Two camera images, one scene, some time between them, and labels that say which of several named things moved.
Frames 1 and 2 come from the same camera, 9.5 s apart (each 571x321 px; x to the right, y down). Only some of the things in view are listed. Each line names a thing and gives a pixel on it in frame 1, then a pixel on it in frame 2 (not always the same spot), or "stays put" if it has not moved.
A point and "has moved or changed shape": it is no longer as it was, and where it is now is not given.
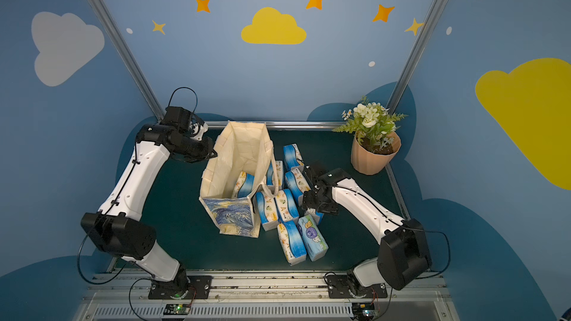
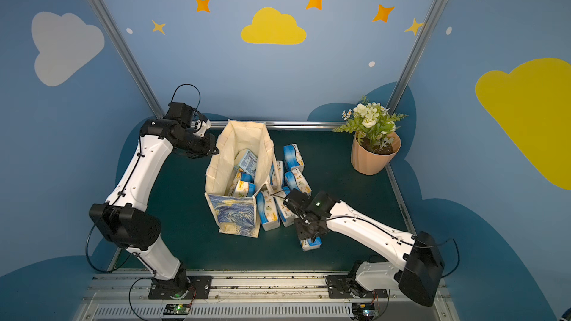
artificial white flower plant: (372, 124) stays put
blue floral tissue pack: (297, 183) -> (248, 162)
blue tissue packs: (313, 239) has moved or changed shape
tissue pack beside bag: (279, 174) stays put
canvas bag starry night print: (239, 146) stays put
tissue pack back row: (291, 155) stays put
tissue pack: (287, 209) stays put
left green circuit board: (177, 309) stays put
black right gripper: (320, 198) -> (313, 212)
